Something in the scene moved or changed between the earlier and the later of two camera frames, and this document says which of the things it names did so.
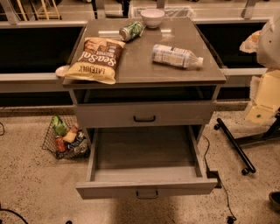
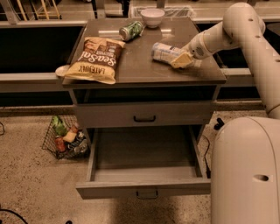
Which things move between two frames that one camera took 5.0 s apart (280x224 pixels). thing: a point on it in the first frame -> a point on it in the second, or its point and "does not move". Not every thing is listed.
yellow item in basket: (69, 136) does not move
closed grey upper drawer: (164, 115) does not move
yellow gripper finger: (262, 114) -> (181, 61)
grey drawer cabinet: (169, 76) does not move
